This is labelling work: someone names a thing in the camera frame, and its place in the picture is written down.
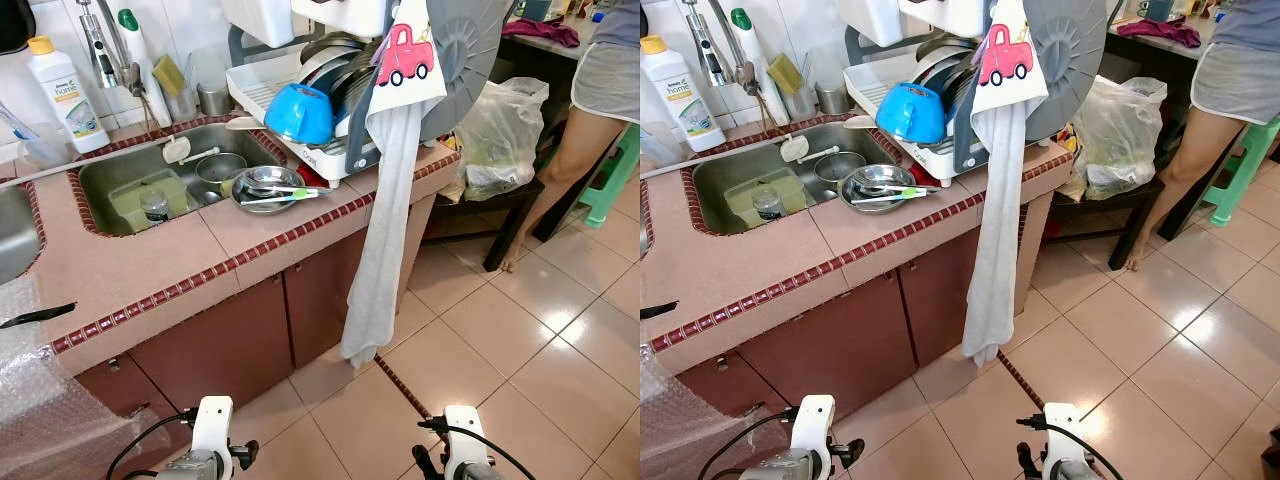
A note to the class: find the thin white utensil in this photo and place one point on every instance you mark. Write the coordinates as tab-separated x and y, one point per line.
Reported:
270	201
880	200

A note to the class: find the round steel plate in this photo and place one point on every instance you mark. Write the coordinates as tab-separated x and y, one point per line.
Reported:
262	180
872	178

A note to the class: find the maroon cabinet door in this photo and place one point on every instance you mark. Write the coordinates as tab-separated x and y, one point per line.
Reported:
210	345
935	295
715	385
115	385
820	345
320	295

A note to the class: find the clear bubble wrap sheet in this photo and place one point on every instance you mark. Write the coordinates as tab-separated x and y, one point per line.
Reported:
40	410
680	430

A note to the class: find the black tape strip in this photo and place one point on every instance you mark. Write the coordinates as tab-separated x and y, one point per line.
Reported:
35	316
655	310

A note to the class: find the grey towel pink truck print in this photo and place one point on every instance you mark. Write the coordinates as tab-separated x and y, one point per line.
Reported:
385	220
1000	220

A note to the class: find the dark wooden bench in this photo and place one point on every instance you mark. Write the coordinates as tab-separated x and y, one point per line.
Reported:
510	230
1135	230

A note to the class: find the small glass jar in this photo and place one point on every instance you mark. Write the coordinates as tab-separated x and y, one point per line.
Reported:
155	208
768	206

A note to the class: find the green plastic container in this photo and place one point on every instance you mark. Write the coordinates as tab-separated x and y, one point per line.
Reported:
125	205
740	203

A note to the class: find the small steel bowl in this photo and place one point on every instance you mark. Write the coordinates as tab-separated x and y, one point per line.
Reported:
838	165
220	170

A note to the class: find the white plastic ladle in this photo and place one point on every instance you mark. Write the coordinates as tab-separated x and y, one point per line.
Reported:
793	148
177	150

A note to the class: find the green plastic stool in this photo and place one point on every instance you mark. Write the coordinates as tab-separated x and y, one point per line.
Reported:
612	185
1235	175

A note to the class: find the person in grey shorts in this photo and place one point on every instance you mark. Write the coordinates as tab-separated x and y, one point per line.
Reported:
1195	150
570	160

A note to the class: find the clear plastic bag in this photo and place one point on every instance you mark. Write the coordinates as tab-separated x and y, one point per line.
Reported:
1115	135
500	135

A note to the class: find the blue plastic bowl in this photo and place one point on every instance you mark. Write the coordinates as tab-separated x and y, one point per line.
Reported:
910	113
298	115

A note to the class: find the white dish rack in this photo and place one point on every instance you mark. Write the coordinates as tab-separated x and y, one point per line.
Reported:
868	95
250	95

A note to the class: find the clear plastic cup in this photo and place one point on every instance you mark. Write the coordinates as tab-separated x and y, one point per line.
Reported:
655	150
30	150

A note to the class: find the yellow green sponge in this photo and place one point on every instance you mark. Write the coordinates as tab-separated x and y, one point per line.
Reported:
168	75
783	75

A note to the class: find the white detergent bottle yellow cap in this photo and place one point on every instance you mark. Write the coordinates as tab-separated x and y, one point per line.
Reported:
680	100
65	100

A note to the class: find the steel dish stack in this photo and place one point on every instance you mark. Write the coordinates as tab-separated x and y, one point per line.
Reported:
945	60
330	60

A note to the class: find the white bottle green cap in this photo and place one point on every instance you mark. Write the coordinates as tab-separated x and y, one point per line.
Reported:
140	60
755	60

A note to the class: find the grey round fan cover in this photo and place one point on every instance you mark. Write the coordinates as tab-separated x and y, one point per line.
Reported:
470	50
1070	50

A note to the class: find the chrome sink faucet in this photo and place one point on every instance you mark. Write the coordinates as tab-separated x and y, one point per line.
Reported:
712	45
100	45

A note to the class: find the white plastic container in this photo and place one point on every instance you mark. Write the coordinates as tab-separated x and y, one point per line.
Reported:
870	20
258	20

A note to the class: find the maroon cloth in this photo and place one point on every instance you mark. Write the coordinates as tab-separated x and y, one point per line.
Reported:
1160	32
545	32

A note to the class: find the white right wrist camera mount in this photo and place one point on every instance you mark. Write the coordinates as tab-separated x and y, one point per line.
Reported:
1063	440
465	440

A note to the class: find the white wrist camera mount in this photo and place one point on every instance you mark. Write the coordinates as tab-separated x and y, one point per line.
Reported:
812	425
1063	440
465	440
212	425

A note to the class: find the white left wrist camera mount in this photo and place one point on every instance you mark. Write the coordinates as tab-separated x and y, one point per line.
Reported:
812	425
212	425

